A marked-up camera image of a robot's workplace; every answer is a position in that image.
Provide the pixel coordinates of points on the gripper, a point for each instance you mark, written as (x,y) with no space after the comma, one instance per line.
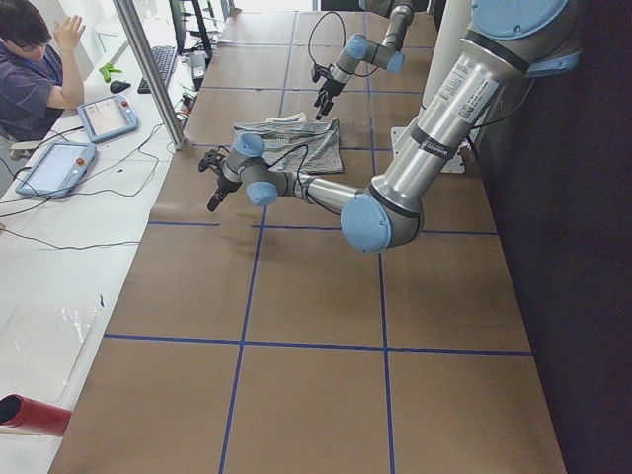
(330,89)
(222,186)

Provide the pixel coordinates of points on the upper teach pendant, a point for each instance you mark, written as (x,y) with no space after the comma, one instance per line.
(108,118)

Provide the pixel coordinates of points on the green clamp tool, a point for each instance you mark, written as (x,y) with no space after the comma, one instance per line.
(107,71)

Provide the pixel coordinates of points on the teach pendant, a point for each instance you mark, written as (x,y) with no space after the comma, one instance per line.
(58,171)
(108,118)

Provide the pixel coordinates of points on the lower teach pendant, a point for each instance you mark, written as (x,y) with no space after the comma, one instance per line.
(58,171)

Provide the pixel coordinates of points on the clear plastic bag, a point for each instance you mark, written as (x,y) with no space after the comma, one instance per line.
(40,345)

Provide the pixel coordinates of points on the black computer mouse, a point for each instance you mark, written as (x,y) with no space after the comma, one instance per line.
(118,86)

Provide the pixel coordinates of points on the seated person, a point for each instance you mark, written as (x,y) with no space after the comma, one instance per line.
(40,76)

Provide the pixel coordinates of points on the black keyboard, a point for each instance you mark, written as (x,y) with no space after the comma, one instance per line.
(165,58)

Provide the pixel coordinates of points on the aluminium frame post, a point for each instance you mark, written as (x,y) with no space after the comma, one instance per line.
(138,41)

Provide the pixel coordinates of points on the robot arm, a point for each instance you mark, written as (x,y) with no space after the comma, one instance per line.
(358,48)
(504,41)

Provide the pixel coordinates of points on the red cylinder tube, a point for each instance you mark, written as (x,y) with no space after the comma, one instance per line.
(33,416)

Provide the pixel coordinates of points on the blue white striped shirt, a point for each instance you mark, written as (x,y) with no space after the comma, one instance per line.
(297,144)

